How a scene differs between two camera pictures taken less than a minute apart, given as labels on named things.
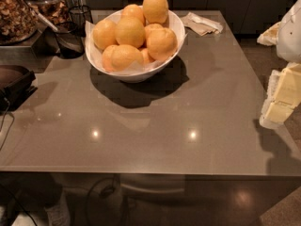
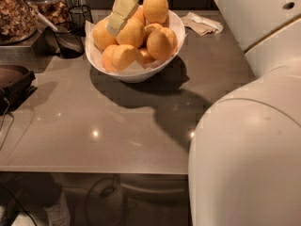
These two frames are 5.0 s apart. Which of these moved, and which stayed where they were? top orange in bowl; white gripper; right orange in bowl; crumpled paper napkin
Moved: white gripper
Stayed: right orange in bowl; top orange in bowl; crumpled paper napkin
